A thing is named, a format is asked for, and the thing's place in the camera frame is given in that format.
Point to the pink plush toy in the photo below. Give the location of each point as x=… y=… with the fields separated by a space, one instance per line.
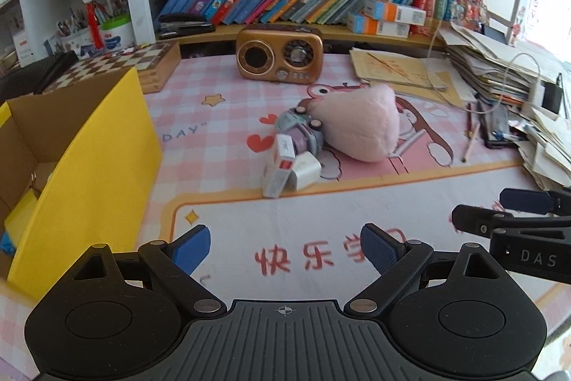
x=357 y=122

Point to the wooden chessboard box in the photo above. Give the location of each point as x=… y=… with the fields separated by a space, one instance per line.
x=147 y=64

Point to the wooden pencil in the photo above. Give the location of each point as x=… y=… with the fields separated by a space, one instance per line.
x=470 y=142

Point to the brown paper envelopes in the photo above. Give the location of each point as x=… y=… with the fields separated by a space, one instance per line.
x=392 y=68

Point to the black stapler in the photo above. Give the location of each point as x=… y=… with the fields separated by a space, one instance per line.
x=183 y=26

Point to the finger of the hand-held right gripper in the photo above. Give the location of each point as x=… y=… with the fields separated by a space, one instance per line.
x=522 y=200
x=473 y=218

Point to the blue packet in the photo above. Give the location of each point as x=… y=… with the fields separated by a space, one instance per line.
x=5 y=243

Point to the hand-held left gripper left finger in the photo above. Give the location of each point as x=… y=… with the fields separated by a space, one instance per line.
x=194 y=247

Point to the brown retro radio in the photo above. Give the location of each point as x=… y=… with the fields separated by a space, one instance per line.
x=279 y=55

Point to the yellow cardboard box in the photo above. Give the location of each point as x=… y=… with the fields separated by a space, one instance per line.
x=98 y=184

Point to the white pen holder with pens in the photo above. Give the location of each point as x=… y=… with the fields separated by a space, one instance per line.
x=73 y=35

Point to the small white and red box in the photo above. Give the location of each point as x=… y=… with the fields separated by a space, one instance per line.
x=279 y=166

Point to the black binder clip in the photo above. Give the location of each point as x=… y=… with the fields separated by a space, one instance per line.
x=34 y=180

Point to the stack of loose papers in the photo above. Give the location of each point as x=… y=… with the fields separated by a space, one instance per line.
x=490 y=64

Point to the orange and white carton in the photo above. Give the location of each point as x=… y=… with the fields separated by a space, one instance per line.
x=392 y=11
x=379 y=26

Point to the grey purple toy car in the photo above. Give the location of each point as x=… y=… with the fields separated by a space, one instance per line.
x=296 y=131

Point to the white jar with green lid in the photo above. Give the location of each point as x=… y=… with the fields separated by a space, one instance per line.
x=117 y=35

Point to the black electronic keyboard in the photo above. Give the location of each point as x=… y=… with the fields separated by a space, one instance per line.
x=35 y=77

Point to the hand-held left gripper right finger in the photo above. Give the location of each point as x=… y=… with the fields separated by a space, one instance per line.
x=379 y=249

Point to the white charger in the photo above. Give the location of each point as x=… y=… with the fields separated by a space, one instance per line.
x=305 y=171

